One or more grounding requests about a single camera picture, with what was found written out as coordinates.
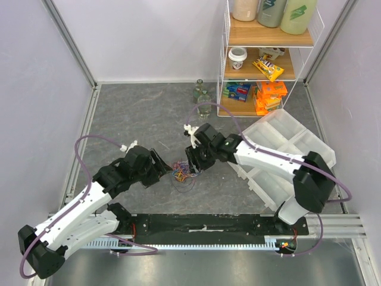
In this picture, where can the yellow candy bag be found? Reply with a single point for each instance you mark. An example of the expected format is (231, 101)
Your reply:
(271, 71)

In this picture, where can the rear clear glass bottle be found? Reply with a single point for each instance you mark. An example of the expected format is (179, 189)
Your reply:
(199, 86)

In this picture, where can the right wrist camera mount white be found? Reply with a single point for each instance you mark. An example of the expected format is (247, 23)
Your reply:
(190, 131)

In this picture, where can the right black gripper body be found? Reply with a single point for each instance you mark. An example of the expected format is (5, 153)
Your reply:
(192, 159)

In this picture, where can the orange snack boxes stack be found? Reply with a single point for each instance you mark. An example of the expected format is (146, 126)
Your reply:
(268, 96)

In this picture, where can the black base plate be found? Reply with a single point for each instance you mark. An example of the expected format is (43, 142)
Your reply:
(207, 228)

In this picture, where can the blue sponge package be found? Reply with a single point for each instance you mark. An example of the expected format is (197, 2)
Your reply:
(237, 91)

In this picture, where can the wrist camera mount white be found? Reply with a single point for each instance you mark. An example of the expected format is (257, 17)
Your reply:
(126, 148)
(190, 131)

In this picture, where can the white paper coffee cup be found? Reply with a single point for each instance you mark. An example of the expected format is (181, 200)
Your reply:
(237, 55)

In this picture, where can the white wire shelf rack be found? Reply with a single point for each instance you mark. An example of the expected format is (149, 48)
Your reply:
(244, 43)

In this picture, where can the light blue cable duct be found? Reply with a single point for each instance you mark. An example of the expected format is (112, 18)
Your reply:
(108, 243)

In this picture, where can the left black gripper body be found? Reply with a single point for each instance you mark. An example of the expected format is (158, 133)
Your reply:
(143, 176)

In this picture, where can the clear glass bottle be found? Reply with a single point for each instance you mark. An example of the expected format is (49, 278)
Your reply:
(199, 86)
(204, 106)

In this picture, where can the front clear glass bottle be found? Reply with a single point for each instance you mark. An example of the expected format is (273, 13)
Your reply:
(204, 106)

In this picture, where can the light green bottle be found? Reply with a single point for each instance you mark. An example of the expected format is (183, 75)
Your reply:
(297, 16)

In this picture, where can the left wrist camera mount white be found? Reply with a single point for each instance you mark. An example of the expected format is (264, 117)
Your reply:
(126, 148)

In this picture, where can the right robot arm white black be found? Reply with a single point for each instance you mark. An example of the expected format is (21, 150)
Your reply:
(310, 176)

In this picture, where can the grey green bottle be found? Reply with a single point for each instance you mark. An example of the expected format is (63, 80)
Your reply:
(271, 12)

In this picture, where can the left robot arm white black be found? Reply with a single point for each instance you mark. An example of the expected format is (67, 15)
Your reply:
(90, 214)

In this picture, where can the beige jar on shelf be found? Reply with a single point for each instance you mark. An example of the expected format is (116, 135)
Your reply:
(245, 10)

